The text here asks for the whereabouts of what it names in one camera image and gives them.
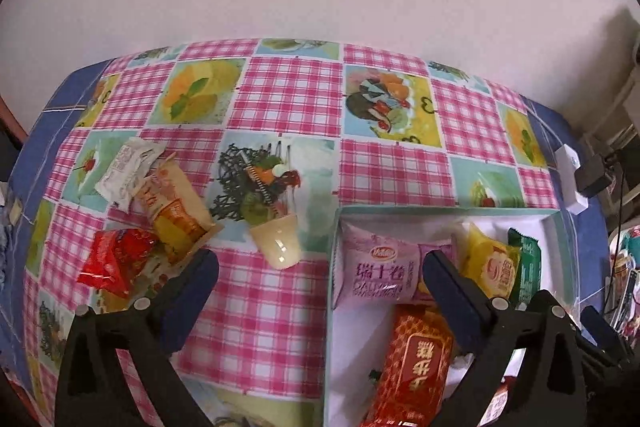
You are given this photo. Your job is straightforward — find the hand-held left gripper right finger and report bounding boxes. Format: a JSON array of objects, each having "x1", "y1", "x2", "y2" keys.
[{"x1": 421, "y1": 250, "x2": 587, "y2": 427}]

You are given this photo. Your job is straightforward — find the white box with green rim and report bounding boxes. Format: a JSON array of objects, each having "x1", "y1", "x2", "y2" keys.
[{"x1": 324, "y1": 206, "x2": 581, "y2": 427}]

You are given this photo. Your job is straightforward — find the yellow snack packet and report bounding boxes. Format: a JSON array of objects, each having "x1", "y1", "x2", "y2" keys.
[{"x1": 452, "y1": 222, "x2": 523, "y2": 303}]

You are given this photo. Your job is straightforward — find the checked fruit-print tablecloth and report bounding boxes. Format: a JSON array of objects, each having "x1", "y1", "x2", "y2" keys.
[{"x1": 0, "y1": 38, "x2": 608, "y2": 427}]

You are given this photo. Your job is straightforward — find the reddish board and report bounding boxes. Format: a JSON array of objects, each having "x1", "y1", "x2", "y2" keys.
[{"x1": 0, "y1": 99, "x2": 30, "y2": 145}]

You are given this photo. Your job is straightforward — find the green snack packet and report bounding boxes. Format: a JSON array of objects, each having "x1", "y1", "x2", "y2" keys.
[{"x1": 507, "y1": 227, "x2": 543, "y2": 310}]

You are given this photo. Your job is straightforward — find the red-orange rectangular snack packet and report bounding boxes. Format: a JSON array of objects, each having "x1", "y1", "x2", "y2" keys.
[{"x1": 360, "y1": 304, "x2": 456, "y2": 427}]

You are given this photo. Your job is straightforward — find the black charger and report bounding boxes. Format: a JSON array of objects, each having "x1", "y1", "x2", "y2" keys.
[{"x1": 575, "y1": 154, "x2": 613, "y2": 196}]

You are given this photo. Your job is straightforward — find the orange cake snack packet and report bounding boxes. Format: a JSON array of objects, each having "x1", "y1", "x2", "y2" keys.
[{"x1": 131, "y1": 157, "x2": 225, "y2": 265}]

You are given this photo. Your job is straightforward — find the red triangular snack packet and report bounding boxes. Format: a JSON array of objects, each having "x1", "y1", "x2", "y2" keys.
[{"x1": 76, "y1": 228, "x2": 168, "y2": 299}]

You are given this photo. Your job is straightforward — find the black cable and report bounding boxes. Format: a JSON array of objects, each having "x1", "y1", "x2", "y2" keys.
[{"x1": 602, "y1": 157, "x2": 632, "y2": 323}]

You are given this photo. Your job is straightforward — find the brown milk biscuit packet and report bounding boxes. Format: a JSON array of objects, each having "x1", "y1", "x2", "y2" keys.
[{"x1": 482, "y1": 377, "x2": 516, "y2": 427}]

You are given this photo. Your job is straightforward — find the white snack packet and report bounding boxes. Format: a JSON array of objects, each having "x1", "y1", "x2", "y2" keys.
[{"x1": 94, "y1": 138, "x2": 168, "y2": 210}]

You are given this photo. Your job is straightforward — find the cream jelly cup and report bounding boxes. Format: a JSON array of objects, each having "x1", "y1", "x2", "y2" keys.
[{"x1": 248, "y1": 213, "x2": 301, "y2": 271}]

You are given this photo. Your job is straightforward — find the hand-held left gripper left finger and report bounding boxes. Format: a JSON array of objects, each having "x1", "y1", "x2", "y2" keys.
[{"x1": 54, "y1": 248, "x2": 221, "y2": 427}]

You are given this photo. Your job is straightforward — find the purple snack packet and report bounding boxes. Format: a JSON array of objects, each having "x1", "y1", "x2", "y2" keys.
[{"x1": 334, "y1": 224, "x2": 458, "y2": 308}]

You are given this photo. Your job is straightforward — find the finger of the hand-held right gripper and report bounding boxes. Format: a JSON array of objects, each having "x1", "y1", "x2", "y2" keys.
[{"x1": 575, "y1": 306, "x2": 636, "y2": 373}]

